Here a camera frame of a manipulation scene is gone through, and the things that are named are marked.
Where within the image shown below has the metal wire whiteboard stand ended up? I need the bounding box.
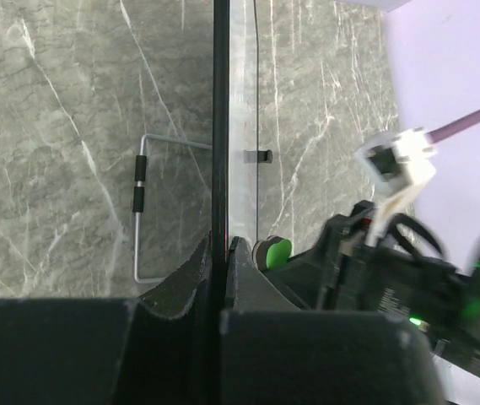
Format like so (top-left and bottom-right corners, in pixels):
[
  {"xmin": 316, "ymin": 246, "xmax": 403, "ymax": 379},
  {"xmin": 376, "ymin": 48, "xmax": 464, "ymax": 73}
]
[{"xmin": 132, "ymin": 133, "xmax": 213, "ymax": 284}]

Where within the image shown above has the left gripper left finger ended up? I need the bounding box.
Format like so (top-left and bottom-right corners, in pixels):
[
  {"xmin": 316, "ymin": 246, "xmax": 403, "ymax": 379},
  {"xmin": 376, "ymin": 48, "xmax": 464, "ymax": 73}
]
[{"xmin": 0, "ymin": 238, "xmax": 212, "ymax": 404}]

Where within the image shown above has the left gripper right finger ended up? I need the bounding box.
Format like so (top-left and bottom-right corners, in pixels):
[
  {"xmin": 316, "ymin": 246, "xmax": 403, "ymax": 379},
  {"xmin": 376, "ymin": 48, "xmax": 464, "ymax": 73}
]
[{"xmin": 219, "ymin": 237, "xmax": 445, "ymax": 404}]

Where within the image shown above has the white whiteboard black frame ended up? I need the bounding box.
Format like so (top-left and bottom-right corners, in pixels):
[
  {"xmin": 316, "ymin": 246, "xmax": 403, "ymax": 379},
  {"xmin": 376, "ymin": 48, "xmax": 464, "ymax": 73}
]
[{"xmin": 212, "ymin": 1, "xmax": 259, "ymax": 304}]

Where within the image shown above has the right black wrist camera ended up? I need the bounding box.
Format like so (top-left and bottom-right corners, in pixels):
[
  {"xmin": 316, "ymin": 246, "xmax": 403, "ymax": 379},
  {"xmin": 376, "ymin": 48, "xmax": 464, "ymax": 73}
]
[{"xmin": 332, "ymin": 201, "xmax": 480, "ymax": 389}]

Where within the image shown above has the green whiteboard eraser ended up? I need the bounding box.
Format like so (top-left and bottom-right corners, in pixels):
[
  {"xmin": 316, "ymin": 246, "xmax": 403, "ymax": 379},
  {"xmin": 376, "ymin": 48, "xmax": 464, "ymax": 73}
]
[{"xmin": 252, "ymin": 235, "xmax": 293, "ymax": 273}]

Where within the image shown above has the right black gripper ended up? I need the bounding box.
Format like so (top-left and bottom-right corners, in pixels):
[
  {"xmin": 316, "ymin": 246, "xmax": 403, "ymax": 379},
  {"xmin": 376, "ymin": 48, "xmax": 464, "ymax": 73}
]
[{"xmin": 263, "ymin": 214, "xmax": 371, "ymax": 311}]

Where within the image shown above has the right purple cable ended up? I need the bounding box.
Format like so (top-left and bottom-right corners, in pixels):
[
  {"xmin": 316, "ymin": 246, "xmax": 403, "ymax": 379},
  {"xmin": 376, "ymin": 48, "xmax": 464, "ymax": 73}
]
[{"xmin": 427, "ymin": 99, "xmax": 480, "ymax": 147}]

